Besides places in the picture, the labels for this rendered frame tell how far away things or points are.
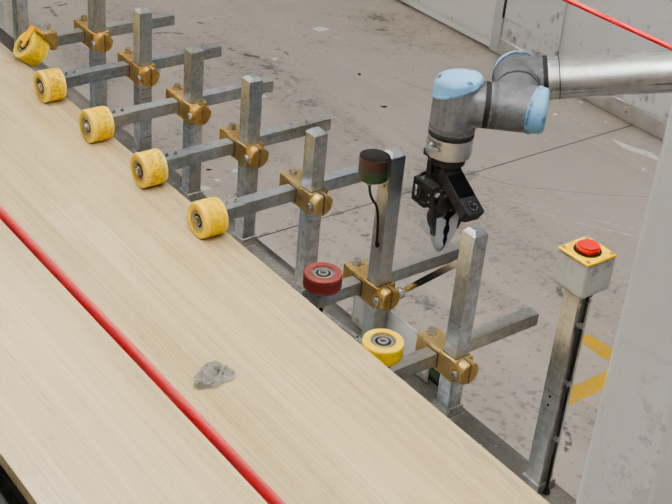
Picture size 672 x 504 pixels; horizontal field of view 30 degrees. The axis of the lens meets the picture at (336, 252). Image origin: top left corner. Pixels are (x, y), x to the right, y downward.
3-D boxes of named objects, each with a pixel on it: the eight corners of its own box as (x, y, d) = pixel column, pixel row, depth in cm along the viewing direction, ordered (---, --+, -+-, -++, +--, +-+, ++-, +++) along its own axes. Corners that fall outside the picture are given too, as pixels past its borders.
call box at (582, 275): (578, 273, 217) (587, 234, 213) (608, 292, 213) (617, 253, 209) (550, 284, 214) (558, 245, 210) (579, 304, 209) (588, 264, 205)
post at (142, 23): (145, 172, 341) (145, 4, 316) (151, 177, 339) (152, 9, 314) (133, 175, 339) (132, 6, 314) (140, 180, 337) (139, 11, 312)
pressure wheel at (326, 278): (323, 301, 266) (327, 255, 260) (346, 320, 261) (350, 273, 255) (292, 312, 262) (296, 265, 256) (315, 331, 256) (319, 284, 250)
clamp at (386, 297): (360, 277, 271) (362, 257, 268) (399, 307, 262) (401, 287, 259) (339, 284, 268) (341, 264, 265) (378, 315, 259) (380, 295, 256)
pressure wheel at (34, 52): (24, 60, 338) (41, 35, 338) (37, 71, 333) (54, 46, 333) (7, 50, 334) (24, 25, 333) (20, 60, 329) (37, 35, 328)
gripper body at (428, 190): (438, 193, 256) (445, 140, 250) (466, 211, 251) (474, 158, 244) (409, 201, 252) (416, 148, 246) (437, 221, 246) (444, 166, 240)
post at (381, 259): (372, 342, 272) (395, 144, 247) (382, 350, 270) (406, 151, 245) (359, 346, 270) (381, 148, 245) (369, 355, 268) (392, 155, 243)
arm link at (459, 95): (488, 87, 232) (434, 81, 232) (478, 147, 238) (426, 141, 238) (487, 67, 240) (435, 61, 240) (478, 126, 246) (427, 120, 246)
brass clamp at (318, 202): (298, 186, 283) (300, 166, 280) (334, 213, 274) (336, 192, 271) (276, 193, 279) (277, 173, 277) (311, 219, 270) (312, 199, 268)
